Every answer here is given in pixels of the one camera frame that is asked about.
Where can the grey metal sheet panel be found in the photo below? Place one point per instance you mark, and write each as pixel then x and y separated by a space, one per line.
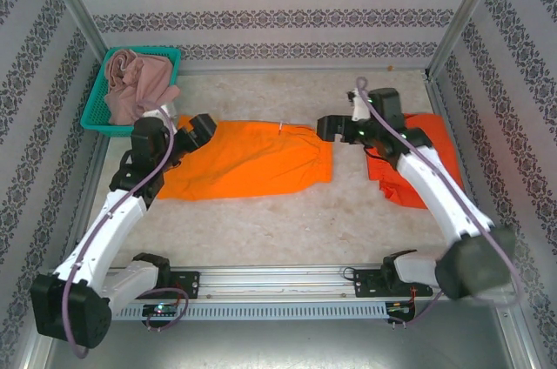
pixel 278 345

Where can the pink shorts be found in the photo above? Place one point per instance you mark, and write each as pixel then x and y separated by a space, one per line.
pixel 135 82

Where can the left controller board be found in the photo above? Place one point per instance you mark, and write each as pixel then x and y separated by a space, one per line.
pixel 161 309

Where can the aluminium frame post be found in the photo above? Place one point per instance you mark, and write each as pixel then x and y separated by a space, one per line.
pixel 74 3
pixel 465 12

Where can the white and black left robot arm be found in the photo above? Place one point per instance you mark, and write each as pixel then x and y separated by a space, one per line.
pixel 104 230

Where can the aluminium wall base bar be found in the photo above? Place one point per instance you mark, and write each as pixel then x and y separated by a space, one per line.
pixel 304 69

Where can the teal plastic basket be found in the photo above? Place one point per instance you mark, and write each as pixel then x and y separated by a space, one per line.
pixel 93 112

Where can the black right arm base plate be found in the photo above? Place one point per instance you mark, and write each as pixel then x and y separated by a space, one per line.
pixel 367 284

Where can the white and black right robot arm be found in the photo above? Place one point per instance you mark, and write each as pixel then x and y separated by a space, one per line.
pixel 435 195

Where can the controller board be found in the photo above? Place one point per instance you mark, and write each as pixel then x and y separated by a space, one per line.
pixel 161 309
pixel 401 309

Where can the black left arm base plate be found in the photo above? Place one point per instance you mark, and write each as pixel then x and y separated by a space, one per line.
pixel 187 284

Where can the red-orange shorts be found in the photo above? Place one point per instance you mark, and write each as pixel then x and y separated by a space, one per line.
pixel 439 142

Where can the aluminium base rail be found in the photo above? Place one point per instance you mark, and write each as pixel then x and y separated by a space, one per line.
pixel 278 282

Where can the right controller board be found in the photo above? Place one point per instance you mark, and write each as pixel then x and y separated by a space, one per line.
pixel 401 309

